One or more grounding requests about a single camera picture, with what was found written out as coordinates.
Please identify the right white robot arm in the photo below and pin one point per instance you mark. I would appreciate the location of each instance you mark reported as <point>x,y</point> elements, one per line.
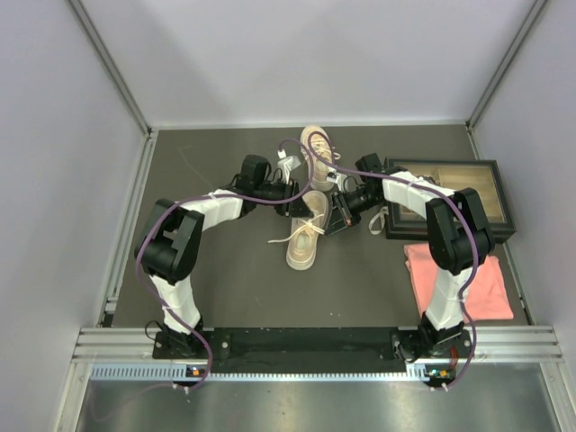
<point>459,239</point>

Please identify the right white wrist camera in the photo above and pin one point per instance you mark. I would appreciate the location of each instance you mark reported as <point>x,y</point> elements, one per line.
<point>337,179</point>

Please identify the white ribbon loop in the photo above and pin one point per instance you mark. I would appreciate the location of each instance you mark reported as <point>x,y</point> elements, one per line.
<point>376,224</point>

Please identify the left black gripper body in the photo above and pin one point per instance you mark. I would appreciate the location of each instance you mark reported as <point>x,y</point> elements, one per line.
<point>281,191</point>

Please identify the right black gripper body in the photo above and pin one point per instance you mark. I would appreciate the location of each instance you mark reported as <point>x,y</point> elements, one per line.
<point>359,202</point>

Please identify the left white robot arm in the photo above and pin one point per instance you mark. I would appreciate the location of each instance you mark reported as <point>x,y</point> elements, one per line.
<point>168,249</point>

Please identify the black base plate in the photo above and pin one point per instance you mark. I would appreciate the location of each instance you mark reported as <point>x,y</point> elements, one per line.
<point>325,350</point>

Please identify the grey slotted cable duct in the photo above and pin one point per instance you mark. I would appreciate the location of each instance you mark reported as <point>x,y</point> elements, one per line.
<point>148,372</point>

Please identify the pink folded cloth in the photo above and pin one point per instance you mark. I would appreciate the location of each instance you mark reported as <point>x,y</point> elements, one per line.
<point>487,297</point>

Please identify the beige lace sneaker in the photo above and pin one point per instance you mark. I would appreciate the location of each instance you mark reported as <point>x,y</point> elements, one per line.
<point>302,250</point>
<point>316,141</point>

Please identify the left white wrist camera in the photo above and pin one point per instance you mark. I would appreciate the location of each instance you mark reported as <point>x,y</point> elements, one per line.
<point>286,164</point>

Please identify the dark framed display box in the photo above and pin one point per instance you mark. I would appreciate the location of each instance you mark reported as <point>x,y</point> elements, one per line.
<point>482,176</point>

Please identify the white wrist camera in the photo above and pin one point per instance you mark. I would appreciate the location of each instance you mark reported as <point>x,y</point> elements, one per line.
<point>286,164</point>
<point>337,179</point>

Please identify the white shoelace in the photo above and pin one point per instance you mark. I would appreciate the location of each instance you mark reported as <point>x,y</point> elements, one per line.
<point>301,226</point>

